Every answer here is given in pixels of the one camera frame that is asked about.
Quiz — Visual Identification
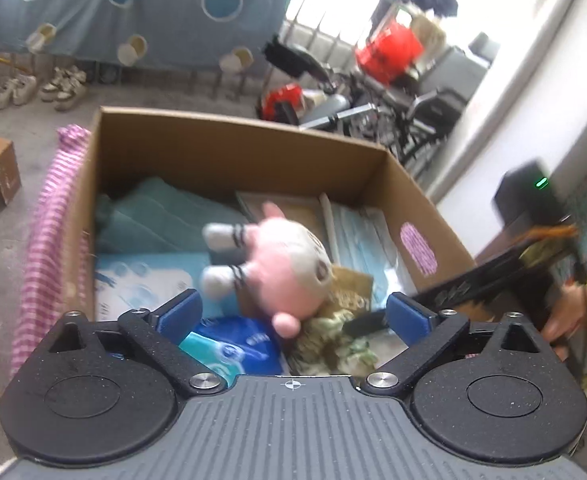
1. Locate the blue bandage box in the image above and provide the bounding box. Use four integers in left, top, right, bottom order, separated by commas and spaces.
94, 252, 242, 321

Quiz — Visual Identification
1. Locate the wet wipes pack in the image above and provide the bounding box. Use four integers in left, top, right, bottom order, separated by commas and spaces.
179, 316, 282, 386

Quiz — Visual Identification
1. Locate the brown tissue pack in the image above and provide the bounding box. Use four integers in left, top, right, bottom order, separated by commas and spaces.
317, 266, 374, 318

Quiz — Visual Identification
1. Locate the green floral scrunchie cloth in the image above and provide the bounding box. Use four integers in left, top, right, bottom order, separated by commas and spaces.
287, 301, 378, 377

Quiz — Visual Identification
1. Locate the blue face mask pack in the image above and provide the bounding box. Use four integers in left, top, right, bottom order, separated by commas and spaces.
319, 194, 417, 310

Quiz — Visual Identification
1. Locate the teal waffle cloth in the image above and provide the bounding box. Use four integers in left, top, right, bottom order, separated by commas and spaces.
95, 177, 248, 254

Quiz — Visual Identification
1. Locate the pink white plush toy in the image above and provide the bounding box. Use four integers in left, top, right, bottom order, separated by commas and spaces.
200, 202, 333, 339

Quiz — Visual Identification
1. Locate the person right hand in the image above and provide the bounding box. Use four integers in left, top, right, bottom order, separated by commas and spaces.
542, 285, 587, 361

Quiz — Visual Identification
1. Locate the pink checkered tablecloth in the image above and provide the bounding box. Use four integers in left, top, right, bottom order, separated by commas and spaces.
10, 125, 90, 375

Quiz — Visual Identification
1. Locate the brown cardboard box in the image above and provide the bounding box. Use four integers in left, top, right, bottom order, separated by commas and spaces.
59, 106, 475, 318

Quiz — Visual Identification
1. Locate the wheelchair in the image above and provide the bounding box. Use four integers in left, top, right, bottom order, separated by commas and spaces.
361, 32, 499, 167

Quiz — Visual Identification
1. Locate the red bag on floor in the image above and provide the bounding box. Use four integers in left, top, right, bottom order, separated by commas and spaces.
258, 84, 305, 126

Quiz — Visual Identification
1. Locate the black white sneaker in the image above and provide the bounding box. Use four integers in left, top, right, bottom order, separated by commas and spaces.
38, 65, 77, 103
54, 70, 87, 112

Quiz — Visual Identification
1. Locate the beige hanging towel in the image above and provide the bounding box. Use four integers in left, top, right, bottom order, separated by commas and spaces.
409, 14, 446, 62

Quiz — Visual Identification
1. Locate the red plastic bag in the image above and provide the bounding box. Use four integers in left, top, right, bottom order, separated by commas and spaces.
355, 21, 423, 86

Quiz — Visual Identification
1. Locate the blue patterned hanging sheet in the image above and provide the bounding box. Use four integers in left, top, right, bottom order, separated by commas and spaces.
0, 0, 290, 75

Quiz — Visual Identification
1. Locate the black cable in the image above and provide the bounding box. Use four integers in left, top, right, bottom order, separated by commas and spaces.
570, 238, 587, 386

